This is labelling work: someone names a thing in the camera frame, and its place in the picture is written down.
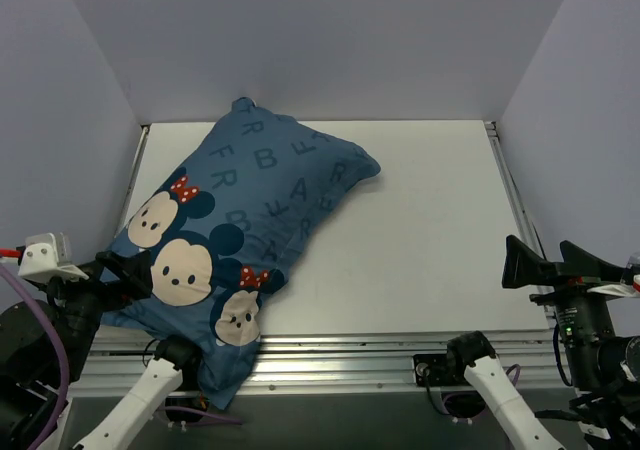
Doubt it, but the blue cartoon print pillowcase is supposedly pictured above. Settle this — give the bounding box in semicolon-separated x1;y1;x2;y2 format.
103;97;380;408

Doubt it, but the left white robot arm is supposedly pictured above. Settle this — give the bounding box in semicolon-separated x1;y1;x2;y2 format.
1;246;202;449

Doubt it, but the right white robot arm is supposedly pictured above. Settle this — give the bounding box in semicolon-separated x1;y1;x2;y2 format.
443;235;639;449

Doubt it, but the right aluminium side rail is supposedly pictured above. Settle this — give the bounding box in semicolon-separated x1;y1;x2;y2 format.
482;121;553;331

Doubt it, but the aluminium side rail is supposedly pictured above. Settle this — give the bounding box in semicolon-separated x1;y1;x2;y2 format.
482;121;553;331
114;124;150;236

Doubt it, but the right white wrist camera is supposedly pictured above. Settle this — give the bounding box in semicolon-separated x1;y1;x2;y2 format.
587;252;639;298

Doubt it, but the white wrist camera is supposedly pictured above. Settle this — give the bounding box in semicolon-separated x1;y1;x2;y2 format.
1;233;89;284
587;252;639;298

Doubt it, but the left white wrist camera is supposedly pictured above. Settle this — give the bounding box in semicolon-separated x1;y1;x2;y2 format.
1;233;89;284

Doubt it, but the left aluminium side rail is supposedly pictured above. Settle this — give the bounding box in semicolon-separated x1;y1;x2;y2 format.
114;124;150;236

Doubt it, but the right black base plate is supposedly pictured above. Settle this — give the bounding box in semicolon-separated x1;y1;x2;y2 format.
412;353;468;388

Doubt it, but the aluminium front rail frame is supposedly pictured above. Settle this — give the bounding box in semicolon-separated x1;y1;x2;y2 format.
71;327;562;397

